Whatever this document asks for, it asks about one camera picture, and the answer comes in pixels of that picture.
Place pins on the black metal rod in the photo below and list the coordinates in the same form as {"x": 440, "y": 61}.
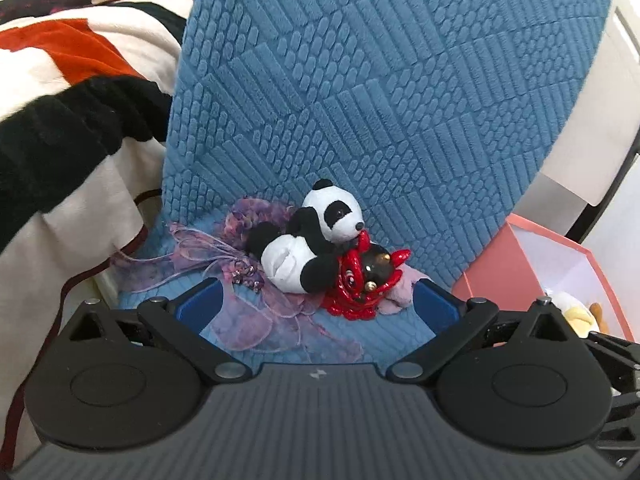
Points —
{"x": 616, "y": 184}

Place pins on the black and white panda plush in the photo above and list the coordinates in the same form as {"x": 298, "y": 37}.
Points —
{"x": 290, "y": 261}

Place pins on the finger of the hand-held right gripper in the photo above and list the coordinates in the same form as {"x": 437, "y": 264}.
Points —
{"x": 625, "y": 360}

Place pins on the yellow and white plush toy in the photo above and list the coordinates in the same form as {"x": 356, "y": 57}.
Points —
{"x": 575, "y": 313}

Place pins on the red white black blanket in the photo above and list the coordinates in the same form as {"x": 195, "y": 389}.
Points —
{"x": 75, "y": 125}

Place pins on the pink box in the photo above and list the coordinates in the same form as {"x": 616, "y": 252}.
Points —
{"x": 500, "y": 270}

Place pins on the small lilac plush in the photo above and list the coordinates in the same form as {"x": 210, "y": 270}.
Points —
{"x": 403, "y": 291}

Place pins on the purple organza ribbon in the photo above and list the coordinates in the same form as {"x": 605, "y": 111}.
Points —
{"x": 250, "y": 325}

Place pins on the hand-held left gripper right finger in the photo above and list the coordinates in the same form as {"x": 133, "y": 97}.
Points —
{"x": 436, "y": 309}

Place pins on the blue textured chair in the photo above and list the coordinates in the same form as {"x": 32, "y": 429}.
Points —
{"x": 375, "y": 85}

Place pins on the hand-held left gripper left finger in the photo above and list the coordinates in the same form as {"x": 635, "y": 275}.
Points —
{"x": 199, "y": 306}

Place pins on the red lion dance toy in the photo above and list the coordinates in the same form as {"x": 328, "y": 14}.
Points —
{"x": 350, "y": 301}

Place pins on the white furniture panel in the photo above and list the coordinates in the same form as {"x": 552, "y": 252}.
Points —
{"x": 600, "y": 125}

